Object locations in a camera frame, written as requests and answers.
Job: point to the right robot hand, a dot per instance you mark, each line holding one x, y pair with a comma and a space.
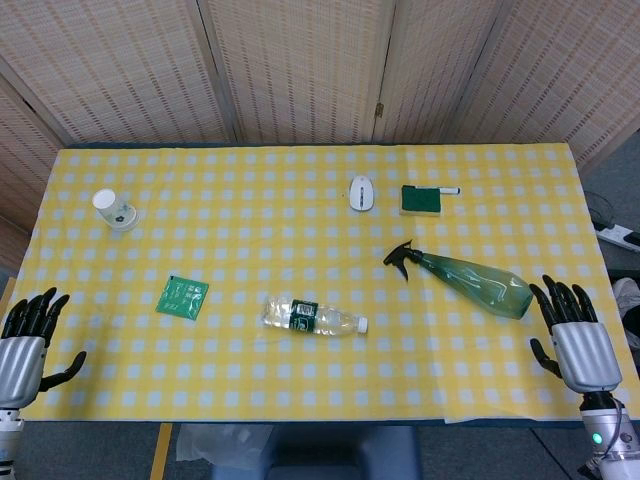
585, 355

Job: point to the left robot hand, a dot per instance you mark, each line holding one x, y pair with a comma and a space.
20, 357

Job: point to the green spray bottle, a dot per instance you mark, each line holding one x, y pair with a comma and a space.
475, 285

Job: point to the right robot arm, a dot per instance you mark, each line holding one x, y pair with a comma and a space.
607, 440

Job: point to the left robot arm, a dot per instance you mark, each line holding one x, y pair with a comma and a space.
9, 440

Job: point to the clear plastic water bottle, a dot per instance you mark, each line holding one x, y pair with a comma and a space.
312, 319

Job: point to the white power strip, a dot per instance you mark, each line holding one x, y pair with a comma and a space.
617, 232

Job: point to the green tea sachet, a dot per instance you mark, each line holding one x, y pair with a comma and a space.
182, 297

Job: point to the stacked white paper cups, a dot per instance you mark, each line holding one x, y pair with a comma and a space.
115, 210

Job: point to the white marker pen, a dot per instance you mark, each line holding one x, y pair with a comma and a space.
450, 190

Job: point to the clear plastic bag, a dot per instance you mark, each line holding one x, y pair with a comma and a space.
220, 447

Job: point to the green and yellow sponge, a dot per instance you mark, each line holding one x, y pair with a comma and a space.
420, 200

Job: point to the white computer mouse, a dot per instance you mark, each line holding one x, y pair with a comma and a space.
361, 193

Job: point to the yellow checkered tablecloth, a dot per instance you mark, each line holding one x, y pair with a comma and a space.
310, 260

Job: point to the brass screen hinge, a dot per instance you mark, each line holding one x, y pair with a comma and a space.
379, 110

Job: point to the woven folding screen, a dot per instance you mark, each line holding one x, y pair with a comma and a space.
300, 65

